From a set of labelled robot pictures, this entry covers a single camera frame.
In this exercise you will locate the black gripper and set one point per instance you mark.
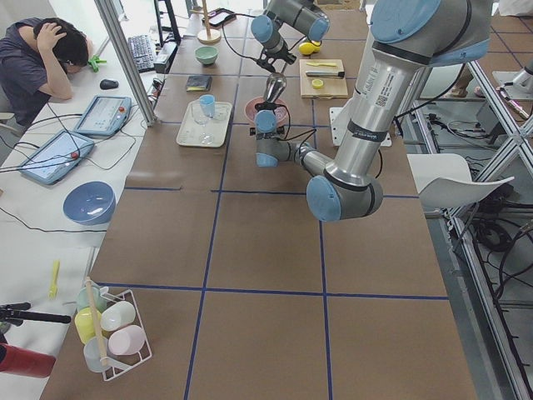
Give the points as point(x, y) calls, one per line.
point(265, 109)
point(278, 55)

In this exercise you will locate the silver metal ice scoop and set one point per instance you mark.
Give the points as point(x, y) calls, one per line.
point(275, 86)

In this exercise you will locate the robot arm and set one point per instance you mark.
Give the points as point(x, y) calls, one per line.
point(404, 36)
point(304, 16)

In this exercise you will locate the blue cup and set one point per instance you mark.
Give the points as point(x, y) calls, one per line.
point(208, 105)

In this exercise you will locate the pink bowl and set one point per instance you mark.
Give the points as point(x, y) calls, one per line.
point(281, 113)

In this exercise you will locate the yellow lemon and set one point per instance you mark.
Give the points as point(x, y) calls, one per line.
point(306, 48)

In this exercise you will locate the yellow plastic knife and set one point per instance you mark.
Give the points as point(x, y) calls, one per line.
point(321, 64)

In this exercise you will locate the lemon half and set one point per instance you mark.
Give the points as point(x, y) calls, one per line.
point(317, 83)

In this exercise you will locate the wooden cutting board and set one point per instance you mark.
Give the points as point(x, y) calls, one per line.
point(333, 87)

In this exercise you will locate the green bowl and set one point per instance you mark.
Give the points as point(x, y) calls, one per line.
point(206, 55)

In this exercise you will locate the wooden stand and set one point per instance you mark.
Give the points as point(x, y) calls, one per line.
point(207, 35)

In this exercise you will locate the cream serving tray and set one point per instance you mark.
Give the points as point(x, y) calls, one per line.
point(189, 132)

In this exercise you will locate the clear wine glass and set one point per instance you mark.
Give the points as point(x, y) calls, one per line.
point(202, 121)

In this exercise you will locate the grey yellow cloth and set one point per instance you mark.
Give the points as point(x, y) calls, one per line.
point(198, 83)

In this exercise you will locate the black keyboard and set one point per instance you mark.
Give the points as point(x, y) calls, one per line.
point(143, 52)

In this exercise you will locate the far teach pendant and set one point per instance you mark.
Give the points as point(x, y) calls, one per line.
point(104, 116)

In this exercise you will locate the teach pendant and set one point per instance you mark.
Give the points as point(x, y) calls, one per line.
point(104, 116)
point(57, 157)

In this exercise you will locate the black computer mouse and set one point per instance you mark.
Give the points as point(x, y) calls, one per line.
point(108, 84)

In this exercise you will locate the white chair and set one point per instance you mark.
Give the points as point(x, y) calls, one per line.
point(443, 180)

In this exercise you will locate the blue bowl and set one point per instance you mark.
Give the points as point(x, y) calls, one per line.
point(91, 203)

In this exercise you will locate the near teach pendant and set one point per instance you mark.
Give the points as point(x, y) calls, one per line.
point(57, 157)

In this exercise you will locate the seated person dark shirt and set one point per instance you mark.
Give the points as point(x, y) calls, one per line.
point(38, 55)

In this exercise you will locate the yellow plastic fork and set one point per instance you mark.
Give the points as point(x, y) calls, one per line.
point(52, 291)

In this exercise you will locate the red bottle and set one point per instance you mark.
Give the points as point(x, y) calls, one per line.
point(24, 362)

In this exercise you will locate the white wire cup rack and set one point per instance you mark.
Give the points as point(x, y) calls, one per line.
point(111, 331)

